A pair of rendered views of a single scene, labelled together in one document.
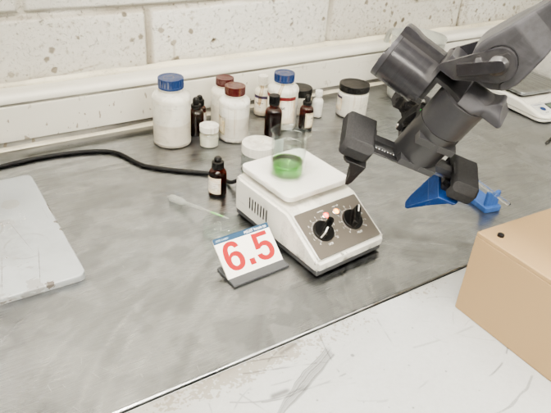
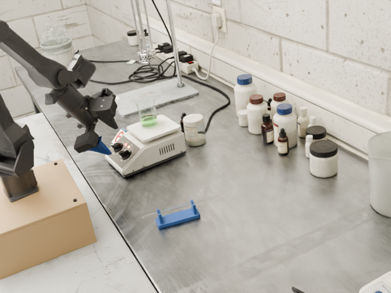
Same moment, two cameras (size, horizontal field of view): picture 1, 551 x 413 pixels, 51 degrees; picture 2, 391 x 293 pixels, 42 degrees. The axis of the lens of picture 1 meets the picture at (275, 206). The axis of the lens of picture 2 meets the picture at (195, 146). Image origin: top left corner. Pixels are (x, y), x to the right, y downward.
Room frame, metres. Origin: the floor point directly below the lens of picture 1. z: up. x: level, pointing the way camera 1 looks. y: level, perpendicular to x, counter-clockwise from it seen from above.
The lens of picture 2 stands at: (1.15, -1.26, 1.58)
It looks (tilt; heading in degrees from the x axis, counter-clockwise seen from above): 28 degrees down; 102
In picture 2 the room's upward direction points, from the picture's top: 8 degrees counter-clockwise
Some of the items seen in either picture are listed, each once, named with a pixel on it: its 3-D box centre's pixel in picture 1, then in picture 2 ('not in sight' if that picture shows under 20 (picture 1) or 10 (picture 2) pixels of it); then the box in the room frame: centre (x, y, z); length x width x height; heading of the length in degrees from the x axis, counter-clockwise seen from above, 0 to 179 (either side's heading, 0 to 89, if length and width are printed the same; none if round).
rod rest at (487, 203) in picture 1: (475, 188); (177, 213); (0.88, -0.34, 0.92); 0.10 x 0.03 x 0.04; 25
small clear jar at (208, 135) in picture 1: (209, 134); (244, 118); (1.01, 0.14, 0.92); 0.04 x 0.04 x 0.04
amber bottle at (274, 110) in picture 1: (273, 115); (266, 128); (1.08, 0.02, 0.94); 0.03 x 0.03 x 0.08
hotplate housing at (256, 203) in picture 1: (302, 205); (148, 144); (0.75, -0.04, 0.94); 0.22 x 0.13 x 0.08; 40
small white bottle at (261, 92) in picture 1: (262, 94); (304, 121); (1.18, 0.05, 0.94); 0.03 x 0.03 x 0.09
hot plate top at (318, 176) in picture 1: (294, 173); (153, 128); (0.77, -0.03, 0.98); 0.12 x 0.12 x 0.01; 40
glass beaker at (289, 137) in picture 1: (289, 152); (146, 113); (0.75, -0.02, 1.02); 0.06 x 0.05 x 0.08; 66
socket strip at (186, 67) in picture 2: not in sight; (172, 56); (0.66, 0.80, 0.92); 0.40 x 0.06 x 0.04; 125
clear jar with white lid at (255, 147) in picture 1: (258, 163); (194, 130); (0.87, 0.03, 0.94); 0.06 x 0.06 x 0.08
